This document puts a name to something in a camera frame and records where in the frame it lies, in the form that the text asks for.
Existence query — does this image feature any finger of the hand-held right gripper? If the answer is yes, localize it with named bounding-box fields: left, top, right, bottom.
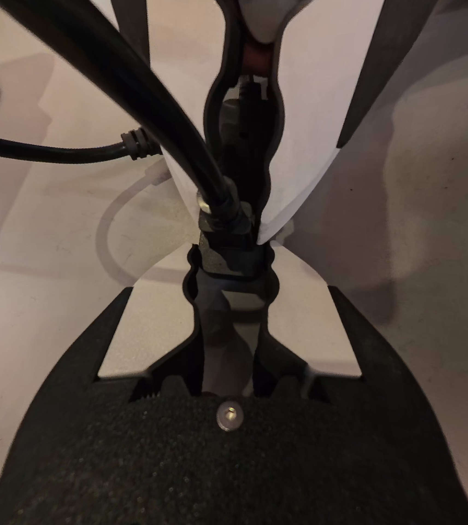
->
left=146, top=0, right=240, bottom=230
left=258, top=0, right=383, bottom=247

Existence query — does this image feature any grey desk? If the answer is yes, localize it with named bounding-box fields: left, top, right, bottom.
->
left=0, top=0, right=468, bottom=525

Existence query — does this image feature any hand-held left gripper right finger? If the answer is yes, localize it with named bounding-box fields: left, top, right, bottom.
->
left=254, top=241, right=363, bottom=396

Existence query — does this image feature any round desk cable cover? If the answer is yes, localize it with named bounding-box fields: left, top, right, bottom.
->
left=96, top=158, right=202, bottom=288

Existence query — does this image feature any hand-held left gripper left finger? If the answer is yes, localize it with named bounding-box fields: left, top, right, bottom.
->
left=97, top=244, right=205, bottom=395

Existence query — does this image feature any black two-socket splitter cord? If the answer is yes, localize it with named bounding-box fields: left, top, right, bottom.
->
left=0, top=0, right=273, bottom=281

